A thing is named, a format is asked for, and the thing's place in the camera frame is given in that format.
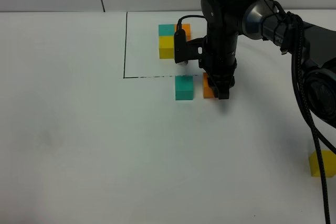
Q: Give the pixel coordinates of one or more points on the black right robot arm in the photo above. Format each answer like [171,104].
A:
[266,20]

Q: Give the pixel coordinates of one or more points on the teal template cube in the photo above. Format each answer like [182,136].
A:
[166,30]

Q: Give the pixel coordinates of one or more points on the yellow template cube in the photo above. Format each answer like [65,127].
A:
[166,47]

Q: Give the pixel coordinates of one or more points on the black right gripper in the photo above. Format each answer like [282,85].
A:
[219,60]

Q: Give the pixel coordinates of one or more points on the orange template cube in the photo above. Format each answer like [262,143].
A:
[187,31]

